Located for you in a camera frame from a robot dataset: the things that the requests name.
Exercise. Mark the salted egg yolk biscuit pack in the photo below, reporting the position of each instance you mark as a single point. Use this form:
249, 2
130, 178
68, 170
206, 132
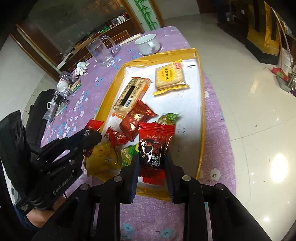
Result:
169, 77

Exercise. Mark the large dark red snack bag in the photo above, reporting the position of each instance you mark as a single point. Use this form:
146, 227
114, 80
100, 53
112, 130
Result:
140, 113

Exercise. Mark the yellow cheese crackers bag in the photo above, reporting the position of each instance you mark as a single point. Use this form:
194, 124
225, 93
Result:
102, 159

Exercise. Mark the white ceramic cup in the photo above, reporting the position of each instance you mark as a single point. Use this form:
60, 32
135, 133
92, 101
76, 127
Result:
148, 44

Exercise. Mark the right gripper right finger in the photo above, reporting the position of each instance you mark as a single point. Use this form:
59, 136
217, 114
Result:
215, 205

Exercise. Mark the glass beer mug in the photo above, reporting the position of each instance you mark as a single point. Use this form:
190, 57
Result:
100, 52

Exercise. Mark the yellow blue booklet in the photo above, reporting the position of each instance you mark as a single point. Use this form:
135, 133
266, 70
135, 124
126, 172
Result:
60, 108

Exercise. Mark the red black candy packet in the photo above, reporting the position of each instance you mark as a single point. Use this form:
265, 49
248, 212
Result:
154, 139

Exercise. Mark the green biscuit packet on table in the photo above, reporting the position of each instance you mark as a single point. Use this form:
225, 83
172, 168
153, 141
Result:
75, 86

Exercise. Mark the orange cracker pack with barcode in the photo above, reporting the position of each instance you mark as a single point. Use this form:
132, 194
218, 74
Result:
132, 93

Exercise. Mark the black smartphone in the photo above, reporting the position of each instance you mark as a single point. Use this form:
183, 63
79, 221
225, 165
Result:
53, 113

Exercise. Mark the green snack packet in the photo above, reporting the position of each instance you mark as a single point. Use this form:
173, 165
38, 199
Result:
168, 119
128, 153

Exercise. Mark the wooden sideboard cabinet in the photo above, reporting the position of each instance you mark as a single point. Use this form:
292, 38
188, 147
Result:
55, 34

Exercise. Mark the left hand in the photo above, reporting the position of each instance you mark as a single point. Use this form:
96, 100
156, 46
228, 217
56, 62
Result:
39, 217

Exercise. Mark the black leather chair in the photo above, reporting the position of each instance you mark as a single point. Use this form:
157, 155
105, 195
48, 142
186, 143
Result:
36, 125

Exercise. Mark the small red candy packet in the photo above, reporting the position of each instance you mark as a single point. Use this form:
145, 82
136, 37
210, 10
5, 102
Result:
115, 137

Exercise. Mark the white glove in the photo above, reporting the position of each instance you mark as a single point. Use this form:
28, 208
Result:
81, 68

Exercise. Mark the yellow cardboard tray box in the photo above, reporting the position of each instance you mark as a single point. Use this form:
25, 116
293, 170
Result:
187, 145

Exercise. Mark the white bucket with mop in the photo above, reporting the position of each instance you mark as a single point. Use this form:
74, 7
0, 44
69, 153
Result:
285, 72

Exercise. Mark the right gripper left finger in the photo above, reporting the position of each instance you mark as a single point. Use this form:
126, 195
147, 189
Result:
93, 212

